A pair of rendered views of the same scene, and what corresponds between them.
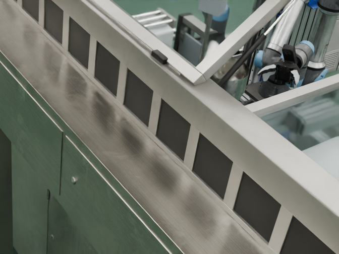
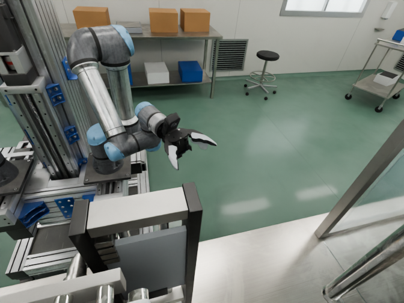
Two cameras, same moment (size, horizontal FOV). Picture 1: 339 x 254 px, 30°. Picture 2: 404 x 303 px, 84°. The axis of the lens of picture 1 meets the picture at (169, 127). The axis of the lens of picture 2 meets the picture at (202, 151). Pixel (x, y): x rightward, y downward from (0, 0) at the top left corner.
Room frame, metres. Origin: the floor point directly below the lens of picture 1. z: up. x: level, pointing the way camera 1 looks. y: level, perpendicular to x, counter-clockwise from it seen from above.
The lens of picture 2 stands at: (1.84, 0.08, 1.69)
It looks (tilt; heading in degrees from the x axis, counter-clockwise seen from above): 42 degrees down; 294
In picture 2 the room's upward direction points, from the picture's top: 5 degrees clockwise
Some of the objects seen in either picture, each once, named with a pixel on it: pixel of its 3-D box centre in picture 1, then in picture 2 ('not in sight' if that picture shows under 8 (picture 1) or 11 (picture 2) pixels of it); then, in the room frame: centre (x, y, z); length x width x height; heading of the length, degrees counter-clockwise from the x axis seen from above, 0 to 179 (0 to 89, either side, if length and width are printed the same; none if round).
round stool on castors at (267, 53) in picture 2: not in sight; (263, 74); (2.45, -3.47, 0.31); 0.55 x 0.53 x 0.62; 42
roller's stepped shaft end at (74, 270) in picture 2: not in sight; (76, 276); (2.04, 0.05, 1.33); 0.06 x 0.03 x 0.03; 132
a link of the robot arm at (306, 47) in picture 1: (301, 53); (149, 116); (2.32, -0.49, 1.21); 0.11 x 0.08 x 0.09; 156
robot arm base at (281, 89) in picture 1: (275, 84); (106, 157); (2.62, -0.47, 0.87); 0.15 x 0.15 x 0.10
